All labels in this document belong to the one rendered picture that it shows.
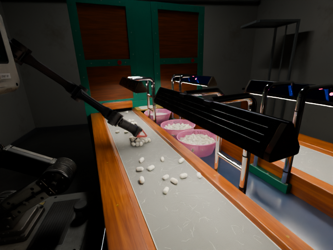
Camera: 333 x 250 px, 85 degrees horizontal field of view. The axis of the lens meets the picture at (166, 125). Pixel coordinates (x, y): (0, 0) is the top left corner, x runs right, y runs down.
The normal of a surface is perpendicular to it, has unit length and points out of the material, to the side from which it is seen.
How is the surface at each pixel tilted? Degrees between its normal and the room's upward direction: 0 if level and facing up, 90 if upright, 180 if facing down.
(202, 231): 0
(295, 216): 0
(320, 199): 90
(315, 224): 0
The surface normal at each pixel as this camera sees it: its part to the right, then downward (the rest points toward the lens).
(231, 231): -0.04, -0.95
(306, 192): -0.92, 0.15
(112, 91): 0.40, 0.28
